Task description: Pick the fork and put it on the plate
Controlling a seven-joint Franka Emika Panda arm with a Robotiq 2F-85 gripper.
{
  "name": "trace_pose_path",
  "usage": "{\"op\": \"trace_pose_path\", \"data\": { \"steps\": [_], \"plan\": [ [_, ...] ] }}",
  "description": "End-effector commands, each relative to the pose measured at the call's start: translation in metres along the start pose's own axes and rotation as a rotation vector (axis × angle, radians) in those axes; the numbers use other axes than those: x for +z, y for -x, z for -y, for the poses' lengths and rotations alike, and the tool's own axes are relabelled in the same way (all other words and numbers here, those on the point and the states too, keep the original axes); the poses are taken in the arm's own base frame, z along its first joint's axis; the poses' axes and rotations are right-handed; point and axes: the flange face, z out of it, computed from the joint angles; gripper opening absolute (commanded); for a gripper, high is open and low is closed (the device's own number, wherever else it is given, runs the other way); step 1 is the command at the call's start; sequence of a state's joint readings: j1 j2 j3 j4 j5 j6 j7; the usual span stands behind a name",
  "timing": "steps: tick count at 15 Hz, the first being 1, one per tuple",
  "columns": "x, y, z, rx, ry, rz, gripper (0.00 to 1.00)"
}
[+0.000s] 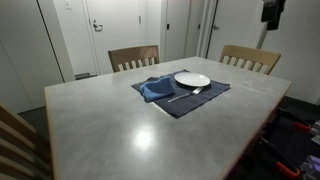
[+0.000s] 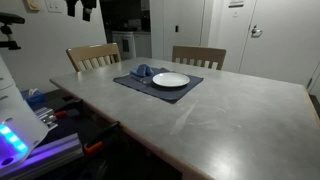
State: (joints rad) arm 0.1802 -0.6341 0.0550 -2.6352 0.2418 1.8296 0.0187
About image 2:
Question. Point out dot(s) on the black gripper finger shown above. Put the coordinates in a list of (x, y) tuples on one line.
[(88, 9), (71, 8)]

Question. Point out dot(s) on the silver metal fork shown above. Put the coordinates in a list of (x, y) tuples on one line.
[(141, 80)]

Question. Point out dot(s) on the white robot base blue light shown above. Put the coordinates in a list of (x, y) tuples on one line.
[(16, 126)]

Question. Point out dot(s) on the white round plate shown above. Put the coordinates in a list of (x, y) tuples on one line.
[(171, 79)]

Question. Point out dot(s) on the light wooden slat-back chair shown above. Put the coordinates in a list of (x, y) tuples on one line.
[(91, 51)]

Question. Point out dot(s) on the blue folded cloth napkin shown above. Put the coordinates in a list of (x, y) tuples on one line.
[(141, 70)]

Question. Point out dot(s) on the blue tissue box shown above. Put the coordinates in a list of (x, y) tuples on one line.
[(33, 97)]

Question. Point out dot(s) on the dark wooden slat-back chair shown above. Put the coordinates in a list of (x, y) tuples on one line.
[(198, 52)]

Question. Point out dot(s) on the dark blue fabric placemat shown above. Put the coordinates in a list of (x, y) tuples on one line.
[(173, 93)]

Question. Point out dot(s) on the orange and black clamp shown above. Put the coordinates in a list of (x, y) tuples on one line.
[(100, 135)]

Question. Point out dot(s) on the door sign plaque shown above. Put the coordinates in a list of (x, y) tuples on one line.
[(236, 3)]

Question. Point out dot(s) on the beige round wall thermostat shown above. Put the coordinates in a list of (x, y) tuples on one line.
[(32, 4)]

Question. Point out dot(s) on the black camera on mount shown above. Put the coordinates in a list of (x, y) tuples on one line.
[(8, 19)]

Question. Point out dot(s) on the small black wall switch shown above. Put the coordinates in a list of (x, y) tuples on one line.
[(176, 28)]

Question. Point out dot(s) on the silver metal bracket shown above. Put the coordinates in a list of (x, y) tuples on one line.
[(46, 116)]

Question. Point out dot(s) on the aluminium extrusion rail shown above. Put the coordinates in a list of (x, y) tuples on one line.
[(50, 153)]

